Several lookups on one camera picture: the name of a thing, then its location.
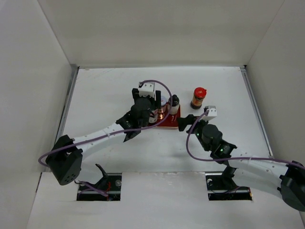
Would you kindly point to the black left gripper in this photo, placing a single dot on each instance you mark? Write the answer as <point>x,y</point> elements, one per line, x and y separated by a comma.
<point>155,101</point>

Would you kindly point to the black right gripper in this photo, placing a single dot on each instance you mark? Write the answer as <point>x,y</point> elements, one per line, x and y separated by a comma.
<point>183,122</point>

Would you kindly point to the soy sauce glass bottle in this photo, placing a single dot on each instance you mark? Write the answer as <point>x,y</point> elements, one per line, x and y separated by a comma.
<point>153,114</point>

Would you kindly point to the white-lid spice jar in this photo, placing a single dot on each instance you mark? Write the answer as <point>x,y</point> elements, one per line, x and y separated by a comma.
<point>163,109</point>

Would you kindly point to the black-cap grinder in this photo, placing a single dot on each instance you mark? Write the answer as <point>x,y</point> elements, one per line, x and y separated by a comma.
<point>173,104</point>

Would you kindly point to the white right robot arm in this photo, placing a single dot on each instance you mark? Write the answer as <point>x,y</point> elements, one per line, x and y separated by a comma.
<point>280,178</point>

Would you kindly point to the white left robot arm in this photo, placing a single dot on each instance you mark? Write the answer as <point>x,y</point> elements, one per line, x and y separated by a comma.
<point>67,155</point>

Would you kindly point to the red-lid chili sauce jar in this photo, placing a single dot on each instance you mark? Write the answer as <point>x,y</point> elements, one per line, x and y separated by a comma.
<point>199,95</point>

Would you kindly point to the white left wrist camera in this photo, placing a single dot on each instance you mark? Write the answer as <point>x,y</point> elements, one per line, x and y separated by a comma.
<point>146,88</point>

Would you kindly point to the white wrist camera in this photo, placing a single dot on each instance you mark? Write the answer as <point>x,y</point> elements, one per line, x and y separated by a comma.
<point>210,111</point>
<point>146,88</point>

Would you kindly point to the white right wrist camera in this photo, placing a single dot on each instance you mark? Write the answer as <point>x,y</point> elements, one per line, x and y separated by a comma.
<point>210,111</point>

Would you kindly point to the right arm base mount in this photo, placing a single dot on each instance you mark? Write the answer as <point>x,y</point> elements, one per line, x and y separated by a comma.
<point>220,187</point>

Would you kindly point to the right aluminium frame rail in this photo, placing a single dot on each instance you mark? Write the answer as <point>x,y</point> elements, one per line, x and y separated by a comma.
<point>256,111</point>

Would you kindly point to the aluminium frame rail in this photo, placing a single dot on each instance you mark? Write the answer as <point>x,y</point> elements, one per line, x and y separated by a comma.
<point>68,98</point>
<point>256,111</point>

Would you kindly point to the left aluminium frame rail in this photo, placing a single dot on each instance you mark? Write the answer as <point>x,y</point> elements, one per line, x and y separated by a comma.
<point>68,98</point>

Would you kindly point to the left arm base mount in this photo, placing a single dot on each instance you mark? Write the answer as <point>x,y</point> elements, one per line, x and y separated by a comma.
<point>108,188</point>

